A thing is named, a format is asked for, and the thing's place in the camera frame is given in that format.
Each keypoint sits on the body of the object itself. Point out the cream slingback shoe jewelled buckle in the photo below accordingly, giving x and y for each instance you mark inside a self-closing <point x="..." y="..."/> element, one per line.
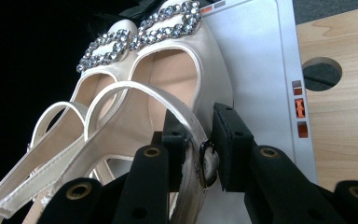
<point x="167" y="74"/>
<point x="102" y="81"/>

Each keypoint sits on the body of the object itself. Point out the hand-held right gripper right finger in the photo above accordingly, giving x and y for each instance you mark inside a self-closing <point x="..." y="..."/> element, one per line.
<point x="248" y="161"/>

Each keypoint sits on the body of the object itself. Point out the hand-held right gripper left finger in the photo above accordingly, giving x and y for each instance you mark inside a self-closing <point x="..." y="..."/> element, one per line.
<point x="155" y="174"/>

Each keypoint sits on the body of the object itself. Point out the white two-tier shoe rack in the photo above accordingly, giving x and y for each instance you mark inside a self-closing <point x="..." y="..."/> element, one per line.
<point x="258" y="77"/>

